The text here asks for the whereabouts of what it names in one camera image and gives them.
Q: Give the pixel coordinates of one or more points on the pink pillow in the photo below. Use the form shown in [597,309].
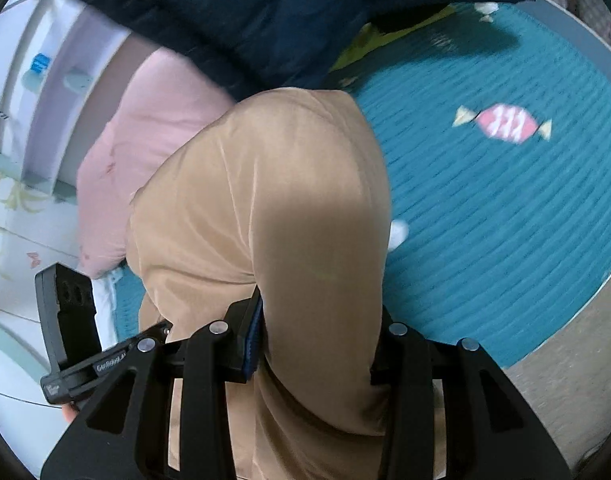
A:
[135,150]

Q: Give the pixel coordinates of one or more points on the person's left hand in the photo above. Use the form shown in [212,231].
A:
[69,414]

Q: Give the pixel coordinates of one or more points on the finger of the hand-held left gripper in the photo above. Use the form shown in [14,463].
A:
[160,331]

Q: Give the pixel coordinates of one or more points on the blue quilted candy-print blanket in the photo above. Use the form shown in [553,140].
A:
[485,235]

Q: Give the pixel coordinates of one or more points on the tan garment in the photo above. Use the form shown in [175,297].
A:
[265,200]

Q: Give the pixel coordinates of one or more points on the light blue small box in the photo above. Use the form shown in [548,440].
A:
[34,80]

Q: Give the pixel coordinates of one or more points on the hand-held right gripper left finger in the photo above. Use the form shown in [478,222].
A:
[253,340]

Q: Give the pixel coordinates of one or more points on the dark blue padded jacket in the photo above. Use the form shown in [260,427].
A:
[265,25]

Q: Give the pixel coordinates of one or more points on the green cloth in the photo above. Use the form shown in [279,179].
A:
[365,42]

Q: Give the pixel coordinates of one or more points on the white bed headboard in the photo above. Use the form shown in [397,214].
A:
[50,100]

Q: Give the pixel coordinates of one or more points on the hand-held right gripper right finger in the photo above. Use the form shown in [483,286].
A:
[385,350]

